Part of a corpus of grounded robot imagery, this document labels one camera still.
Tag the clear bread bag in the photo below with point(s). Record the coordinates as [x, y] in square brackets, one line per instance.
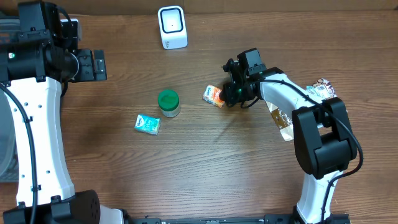
[283, 121]

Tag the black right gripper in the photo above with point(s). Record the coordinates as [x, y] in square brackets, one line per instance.
[229, 89]

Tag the teal tissue packet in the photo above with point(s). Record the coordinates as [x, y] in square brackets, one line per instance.
[147, 124]

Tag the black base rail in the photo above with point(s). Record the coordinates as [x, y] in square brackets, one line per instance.
[217, 220]

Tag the green lid jar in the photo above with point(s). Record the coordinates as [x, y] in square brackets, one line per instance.
[169, 103]

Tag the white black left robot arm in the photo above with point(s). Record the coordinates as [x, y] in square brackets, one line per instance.
[35, 71]

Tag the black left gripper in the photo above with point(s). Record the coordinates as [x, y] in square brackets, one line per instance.
[88, 65]

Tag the green wipes packet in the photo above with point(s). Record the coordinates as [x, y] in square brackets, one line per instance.
[312, 91]

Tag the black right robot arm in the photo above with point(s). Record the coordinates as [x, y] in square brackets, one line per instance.
[325, 146]

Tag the orange tissue packet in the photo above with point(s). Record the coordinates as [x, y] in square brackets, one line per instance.
[212, 96]

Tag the grey plastic basket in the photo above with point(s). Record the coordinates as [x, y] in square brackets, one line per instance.
[9, 163]

